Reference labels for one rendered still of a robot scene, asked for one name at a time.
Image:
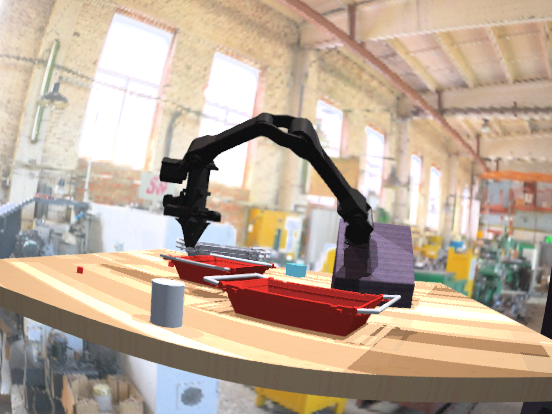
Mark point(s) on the red plastic tray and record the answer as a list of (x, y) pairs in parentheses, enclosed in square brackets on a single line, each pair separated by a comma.
[(190, 272)]

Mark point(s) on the small teal block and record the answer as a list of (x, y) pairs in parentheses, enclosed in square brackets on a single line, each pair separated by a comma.
[(295, 270)]

